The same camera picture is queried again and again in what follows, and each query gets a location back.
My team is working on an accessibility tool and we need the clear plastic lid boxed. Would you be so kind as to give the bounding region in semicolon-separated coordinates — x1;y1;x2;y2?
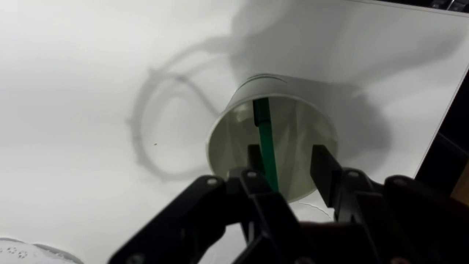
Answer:
0;238;84;264

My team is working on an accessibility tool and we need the white paper cup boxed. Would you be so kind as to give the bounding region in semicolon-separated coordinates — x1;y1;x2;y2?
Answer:
207;75;337;201

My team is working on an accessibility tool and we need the white board sheet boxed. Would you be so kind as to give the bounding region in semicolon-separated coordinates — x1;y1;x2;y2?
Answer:
0;0;469;264

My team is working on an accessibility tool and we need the green pen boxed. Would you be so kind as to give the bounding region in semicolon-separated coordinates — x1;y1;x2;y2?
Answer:
254;98;279;191

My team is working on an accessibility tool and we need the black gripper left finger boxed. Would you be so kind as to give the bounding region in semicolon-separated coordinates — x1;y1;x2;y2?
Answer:
107;145;314;264

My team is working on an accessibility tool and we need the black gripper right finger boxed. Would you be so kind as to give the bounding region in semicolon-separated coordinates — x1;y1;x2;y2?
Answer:
310;145;469;264

